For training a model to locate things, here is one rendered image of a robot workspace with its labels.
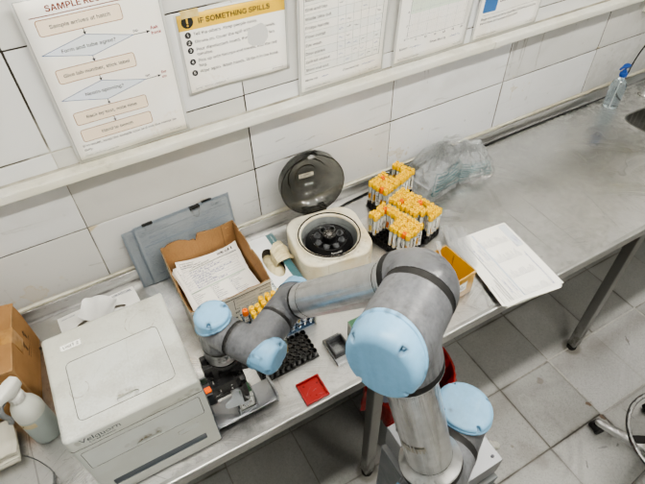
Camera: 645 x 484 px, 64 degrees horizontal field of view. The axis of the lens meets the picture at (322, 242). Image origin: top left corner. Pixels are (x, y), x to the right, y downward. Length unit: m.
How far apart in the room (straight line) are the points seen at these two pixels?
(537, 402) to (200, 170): 1.77
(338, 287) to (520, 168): 1.37
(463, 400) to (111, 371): 0.73
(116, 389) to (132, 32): 0.79
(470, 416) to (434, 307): 0.41
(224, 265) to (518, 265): 0.94
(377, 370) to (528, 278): 1.08
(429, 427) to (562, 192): 1.40
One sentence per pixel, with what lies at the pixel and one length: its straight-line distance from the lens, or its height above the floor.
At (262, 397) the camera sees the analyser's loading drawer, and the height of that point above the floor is 0.92.
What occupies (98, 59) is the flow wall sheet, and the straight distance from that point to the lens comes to 1.35.
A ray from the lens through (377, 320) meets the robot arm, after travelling 0.70.
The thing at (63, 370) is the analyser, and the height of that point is 1.17.
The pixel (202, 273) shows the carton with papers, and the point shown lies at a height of 0.94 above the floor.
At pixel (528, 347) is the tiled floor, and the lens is 2.70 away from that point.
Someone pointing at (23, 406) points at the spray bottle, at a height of 1.04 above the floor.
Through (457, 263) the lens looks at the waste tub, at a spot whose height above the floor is 0.94.
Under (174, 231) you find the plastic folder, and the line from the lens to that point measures 1.66.
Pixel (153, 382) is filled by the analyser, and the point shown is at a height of 1.17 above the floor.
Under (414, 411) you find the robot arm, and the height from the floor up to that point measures 1.40.
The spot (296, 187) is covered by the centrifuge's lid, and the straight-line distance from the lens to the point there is 1.72.
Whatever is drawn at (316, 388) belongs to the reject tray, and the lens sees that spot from 1.44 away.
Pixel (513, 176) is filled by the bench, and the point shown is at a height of 0.87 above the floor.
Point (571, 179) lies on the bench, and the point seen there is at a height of 0.87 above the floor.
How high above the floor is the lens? 2.15
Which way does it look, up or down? 46 degrees down
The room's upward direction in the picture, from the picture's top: 2 degrees counter-clockwise
